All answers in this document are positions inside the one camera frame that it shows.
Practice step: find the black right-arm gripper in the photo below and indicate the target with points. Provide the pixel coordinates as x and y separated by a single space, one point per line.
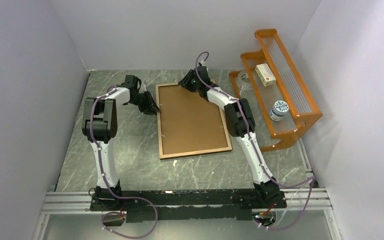
185 83

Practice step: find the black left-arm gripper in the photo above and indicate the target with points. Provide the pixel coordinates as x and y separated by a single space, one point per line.
150 108

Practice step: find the light wooden picture frame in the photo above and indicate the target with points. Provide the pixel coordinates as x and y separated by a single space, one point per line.
195 155

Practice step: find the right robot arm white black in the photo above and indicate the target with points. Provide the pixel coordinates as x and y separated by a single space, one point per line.
240 124

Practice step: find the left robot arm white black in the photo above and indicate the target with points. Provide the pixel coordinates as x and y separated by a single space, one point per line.
100 127

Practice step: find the white red medicine box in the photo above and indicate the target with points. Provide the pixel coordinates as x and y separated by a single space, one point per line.
265 74

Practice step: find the orange wooden shelf rack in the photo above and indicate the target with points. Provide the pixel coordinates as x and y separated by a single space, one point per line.
289 87

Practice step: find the blue white ceramic jar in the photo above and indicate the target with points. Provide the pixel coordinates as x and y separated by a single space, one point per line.
279 110

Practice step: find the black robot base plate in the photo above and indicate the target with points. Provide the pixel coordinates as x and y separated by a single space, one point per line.
164 205

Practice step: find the aluminium rail frame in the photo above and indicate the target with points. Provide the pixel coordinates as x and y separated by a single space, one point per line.
65 212

